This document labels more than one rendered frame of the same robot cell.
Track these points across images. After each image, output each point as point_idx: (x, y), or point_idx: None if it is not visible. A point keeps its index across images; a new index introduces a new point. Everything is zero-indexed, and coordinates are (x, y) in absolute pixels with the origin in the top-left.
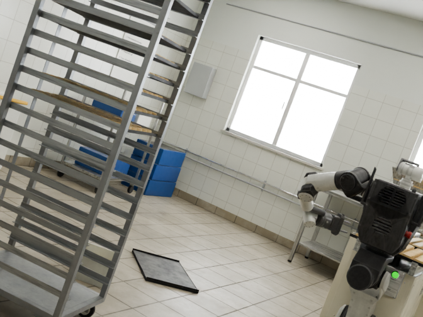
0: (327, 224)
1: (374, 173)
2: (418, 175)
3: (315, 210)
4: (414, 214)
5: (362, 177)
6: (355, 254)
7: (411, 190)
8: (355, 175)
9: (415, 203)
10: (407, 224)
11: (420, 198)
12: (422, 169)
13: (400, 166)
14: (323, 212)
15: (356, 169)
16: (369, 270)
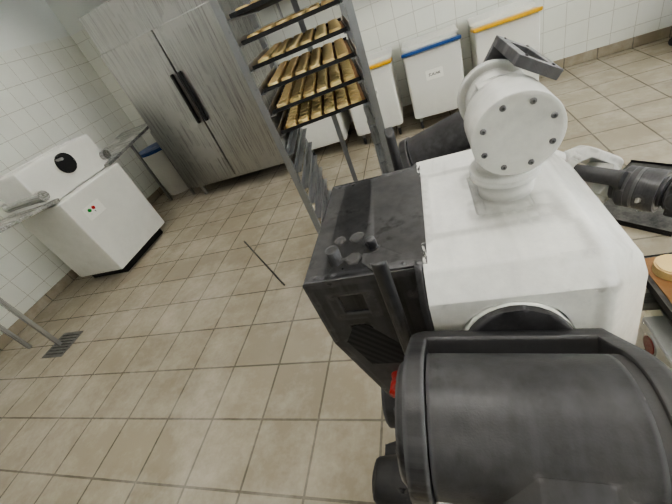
0: (639, 205)
1: (391, 150)
2: (470, 146)
3: (585, 176)
4: (424, 330)
5: (443, 143)
6: (653, 310)
7: (433, 227)
8: (410, 147)
9: (316, 309)
10: (359, 359)
11: (399, 281)
12: (486, 102)
13: (457, 100)
14: (613, 180)
15: (448, 116)
16: (382, 399)
